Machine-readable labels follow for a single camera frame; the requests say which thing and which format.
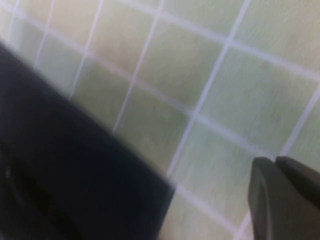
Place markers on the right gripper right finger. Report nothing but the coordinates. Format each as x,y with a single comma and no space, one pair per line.
302,180

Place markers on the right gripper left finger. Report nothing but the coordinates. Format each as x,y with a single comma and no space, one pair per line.
270,207

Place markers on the black glasses case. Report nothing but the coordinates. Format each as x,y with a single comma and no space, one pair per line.
62,162

